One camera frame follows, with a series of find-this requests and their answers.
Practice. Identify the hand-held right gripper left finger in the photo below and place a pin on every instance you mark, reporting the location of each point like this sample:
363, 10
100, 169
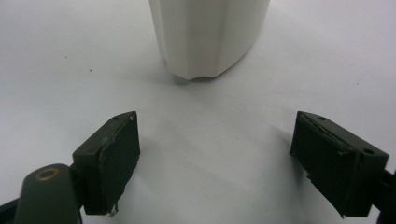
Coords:
106, 161

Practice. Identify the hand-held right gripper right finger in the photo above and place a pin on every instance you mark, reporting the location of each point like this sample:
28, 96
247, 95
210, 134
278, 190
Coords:
336, 161

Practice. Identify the white spray bottle blue trigger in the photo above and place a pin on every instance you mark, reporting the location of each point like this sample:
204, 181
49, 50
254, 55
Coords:
205, 34

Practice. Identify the pale blue table mat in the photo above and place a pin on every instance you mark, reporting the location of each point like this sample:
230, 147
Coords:
211, 140

